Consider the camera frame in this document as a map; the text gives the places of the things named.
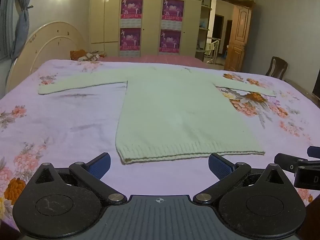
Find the pink poster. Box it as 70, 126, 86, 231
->
120, 0, 143, 19
119, 28, 141, 51
159, 29, 181, 54
162, 0, 184, 22

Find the dark wooden chair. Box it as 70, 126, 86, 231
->
265, 56, 289, 80

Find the blue curtain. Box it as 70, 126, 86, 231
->
1, 0, 33, 61

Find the pale green knit sweater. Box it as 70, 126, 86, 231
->
38, 67, 275, 164

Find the lower right pink poster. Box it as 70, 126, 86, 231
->
159, 29, 181, 54

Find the upper left pink poster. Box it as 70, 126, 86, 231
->
120, 0, 143, 19

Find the lower left pink poster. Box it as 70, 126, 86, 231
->
119, 28, 141, 51

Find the open shelf unit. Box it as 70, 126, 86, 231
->
195, 0, 212, 61

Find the pink checked bed sheet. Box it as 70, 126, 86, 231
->
99, 55, 210, 69

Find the upper right pink poster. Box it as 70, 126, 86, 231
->
162, 0, 184, 22

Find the cream curved headboard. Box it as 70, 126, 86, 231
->
5, 21, 88, 93

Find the brown wooden door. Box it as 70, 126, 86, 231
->
224, 5, 252, 72

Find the cream wardrobe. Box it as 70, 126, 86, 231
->
89, 0, 201, 57

